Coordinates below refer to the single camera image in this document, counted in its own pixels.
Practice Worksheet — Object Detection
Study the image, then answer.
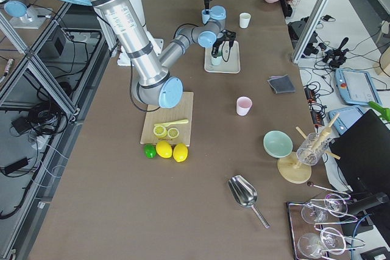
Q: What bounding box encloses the black laptop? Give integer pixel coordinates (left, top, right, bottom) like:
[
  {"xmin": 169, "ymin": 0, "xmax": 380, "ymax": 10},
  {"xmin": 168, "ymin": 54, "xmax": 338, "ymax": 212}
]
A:
[{"xmin": 330, "ymin": 110, "xmax": 389, "ymax": 194}]

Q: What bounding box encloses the cream plastic cup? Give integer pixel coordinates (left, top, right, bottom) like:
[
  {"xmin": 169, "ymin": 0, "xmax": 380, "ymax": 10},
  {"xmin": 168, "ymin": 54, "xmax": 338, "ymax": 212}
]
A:
[{"xmin": 239, "ymin": 12, "xmax": 251, "ymax": 29}]

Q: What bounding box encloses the pink plastic cup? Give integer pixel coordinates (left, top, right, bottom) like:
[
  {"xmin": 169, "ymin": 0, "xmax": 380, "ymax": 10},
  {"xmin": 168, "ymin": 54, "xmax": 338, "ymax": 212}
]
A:
[{"xmin": 236, "ymin": 96, "xmax": 252, "ymax": 116}]

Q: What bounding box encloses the green handled tool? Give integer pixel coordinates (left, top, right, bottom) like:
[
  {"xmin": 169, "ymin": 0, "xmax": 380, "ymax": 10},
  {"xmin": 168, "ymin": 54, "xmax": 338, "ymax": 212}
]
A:
[{"xmin": 368, "ymin": 101, "xmax": 390, "ymax": 122}]

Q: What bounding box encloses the mirror glass rack tray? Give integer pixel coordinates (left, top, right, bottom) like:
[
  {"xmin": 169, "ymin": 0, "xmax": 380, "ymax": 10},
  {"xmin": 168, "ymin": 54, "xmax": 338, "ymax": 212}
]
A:
[{"xmin": 287, "ymin": 202, "xmax": 366, "ymax": 259}]

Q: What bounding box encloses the green lime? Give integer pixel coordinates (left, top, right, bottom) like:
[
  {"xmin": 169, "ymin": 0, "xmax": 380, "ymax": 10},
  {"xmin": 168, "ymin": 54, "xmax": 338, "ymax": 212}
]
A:
[{"xmin": 143, "ymin": 144, "xmax": 157, "ymax": 158}]

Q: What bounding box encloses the lemon half right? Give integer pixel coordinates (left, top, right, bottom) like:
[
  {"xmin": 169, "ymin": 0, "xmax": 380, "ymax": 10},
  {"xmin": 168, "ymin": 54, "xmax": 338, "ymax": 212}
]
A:
[{"xmin": 167, "ymin": 127, "xmax": 180, "ymax": 139}]

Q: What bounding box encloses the lemon half left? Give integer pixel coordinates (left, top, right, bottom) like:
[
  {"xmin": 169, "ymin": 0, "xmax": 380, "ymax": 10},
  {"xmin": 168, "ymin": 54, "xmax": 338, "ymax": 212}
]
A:
[{"xmin": 153, "ymin": 125, "xmax": 168, "ymax": 138}]

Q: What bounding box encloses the aluminium frame post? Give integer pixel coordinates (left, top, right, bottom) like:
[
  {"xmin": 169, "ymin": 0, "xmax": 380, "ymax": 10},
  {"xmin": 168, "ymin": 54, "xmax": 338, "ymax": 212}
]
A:
[{"xmin": 291, "ymin": 0, "xmax": 329, "ymax": 65}]

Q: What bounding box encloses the wooden cup tree stand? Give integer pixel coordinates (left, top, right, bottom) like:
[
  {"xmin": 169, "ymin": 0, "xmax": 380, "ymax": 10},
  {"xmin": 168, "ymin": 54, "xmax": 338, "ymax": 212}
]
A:
[{"xmin": 277, "ymin": 114, "xmax": 341, "ymax": 184}]

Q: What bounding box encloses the wine glass upper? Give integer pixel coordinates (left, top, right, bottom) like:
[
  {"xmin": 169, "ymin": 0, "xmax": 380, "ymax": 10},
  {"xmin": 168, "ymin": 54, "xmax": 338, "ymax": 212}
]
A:
[{"xmin": 301, "ymin": 193, "xmax": 347, "ymax": 224}]

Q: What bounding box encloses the blue plastic cup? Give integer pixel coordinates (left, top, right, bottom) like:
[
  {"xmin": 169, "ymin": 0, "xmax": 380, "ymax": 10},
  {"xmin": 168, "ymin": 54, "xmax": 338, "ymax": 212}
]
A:
[{"xmin": 201, "ymin": 9, "xmax": 211, "ymax": 24}]

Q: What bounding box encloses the clear glass tumbler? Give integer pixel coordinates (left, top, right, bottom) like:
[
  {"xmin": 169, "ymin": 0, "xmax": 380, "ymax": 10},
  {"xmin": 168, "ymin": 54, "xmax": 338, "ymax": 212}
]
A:
[{"xmin": 296, "ymin": 133, "xmax": 330, "ymax": 166}]

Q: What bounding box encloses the yellow lemon right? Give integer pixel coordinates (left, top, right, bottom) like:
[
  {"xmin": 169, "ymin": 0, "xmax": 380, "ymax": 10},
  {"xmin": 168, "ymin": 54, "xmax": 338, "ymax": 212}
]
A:
[{"xmin": 173, "ymin": 143, "xmax": 188, "ymax": 163}]

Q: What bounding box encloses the steel metal scoop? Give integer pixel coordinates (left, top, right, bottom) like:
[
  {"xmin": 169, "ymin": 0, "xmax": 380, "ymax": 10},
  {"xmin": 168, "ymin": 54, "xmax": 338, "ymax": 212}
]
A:
[{"xmin": 228, "ymin": 175, "xmax": 270, "ymax": 228}]

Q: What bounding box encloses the bamboo cutting board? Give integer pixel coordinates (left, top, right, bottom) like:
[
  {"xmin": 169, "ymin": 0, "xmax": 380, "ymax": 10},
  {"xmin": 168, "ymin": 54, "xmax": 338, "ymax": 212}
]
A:
[{"xmin": 140, "ymin": 92, "xmax": 194, "ymax": 147}]

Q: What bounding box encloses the mint green cup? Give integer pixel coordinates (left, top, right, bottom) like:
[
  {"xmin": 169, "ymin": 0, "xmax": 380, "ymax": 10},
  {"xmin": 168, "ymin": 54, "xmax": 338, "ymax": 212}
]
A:
[{"xmin": 210, "ymin": 55, "xmax": 222, "ymax": 66}]

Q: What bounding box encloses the wine glass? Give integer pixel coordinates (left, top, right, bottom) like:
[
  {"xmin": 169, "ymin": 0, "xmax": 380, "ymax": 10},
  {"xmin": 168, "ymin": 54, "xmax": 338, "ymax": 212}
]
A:
[
  {"xmin": 301, "ymin": 193, "xmax": 347, "ymax": 224},
  {"xmin": 297, "ymin": 227, "xmax": 346, "ymax": 259}
]

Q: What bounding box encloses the grey folded cloth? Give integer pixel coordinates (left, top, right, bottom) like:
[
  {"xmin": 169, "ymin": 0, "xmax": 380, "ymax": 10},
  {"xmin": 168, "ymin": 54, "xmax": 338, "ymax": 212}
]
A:
[{"xmin": 268, "ymin": 74, "xmax": 296, "ymax": 94}]

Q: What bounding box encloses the yellow plastic knife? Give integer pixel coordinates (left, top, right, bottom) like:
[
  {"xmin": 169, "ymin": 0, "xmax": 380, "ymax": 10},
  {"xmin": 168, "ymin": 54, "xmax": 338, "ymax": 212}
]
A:
[{"xmin": 154, "ymin": 119, "xmax": 189, "ymax": 127}]

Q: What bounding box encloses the yellow lemon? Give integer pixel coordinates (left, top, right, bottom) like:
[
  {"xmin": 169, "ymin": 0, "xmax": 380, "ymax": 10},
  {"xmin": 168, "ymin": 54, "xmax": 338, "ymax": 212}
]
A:
[
  {"xmin": 155, "ymin": 141, "xmax": 173, "ymax": 158},
  {"xmin": 173, "ymin": 143, "xmax": 188, "ymax": 163}
]

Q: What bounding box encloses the lemon half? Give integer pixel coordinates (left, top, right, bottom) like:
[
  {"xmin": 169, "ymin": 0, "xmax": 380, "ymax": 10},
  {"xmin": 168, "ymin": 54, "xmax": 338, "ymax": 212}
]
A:
[
  {"xmin": 167, "ymin": 127, "xmax": 180, "ymax": 139},
  {"xmin": 153, "ymin": 125, "xmax": 168, "ymax": 138}
]

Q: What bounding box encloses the mint green bowl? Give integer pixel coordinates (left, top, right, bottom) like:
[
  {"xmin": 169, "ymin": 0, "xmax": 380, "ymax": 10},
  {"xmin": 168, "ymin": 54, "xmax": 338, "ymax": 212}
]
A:
[{"xmin": 263, "ymin": 130, "xmax": 293, "ymax": 158}]

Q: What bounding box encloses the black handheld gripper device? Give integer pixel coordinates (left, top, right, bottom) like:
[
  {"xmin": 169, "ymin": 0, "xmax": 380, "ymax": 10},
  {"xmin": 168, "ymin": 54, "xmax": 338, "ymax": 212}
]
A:
[{"xmin": 322, "ymin": 37, "xmax": 349, "ymax": 68}]

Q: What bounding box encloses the blue teach pendant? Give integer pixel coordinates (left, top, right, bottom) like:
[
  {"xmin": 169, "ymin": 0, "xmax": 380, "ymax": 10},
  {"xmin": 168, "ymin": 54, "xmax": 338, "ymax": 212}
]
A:
[
  {"xmin": 328, "ymin": 105, "xmax": 365, "ymax": 135},
  {"xmin": 335, "ymin": 68, "xmax": 382, "ymax": 106}
]

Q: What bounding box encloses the yellow lemon left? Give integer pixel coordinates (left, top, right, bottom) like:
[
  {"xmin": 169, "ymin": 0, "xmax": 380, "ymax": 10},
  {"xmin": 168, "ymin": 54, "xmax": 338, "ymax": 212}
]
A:
[{"xmin": 155, "ymin": 141, "xmax": 173, "ymax": 158}]

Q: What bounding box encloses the wine glass lower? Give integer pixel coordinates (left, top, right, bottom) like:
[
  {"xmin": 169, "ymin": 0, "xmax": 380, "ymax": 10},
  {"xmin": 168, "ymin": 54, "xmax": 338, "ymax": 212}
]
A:
[{"xmin": 297, "ymin": 227, "xmax": 346, "ymax": 259}]

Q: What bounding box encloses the cream rabbit tray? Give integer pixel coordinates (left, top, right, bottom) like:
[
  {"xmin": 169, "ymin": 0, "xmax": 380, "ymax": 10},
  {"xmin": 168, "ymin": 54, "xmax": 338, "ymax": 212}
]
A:
[{"xmin": 204, "ymin": 41, "xmax": 241, "ymax": 74}]

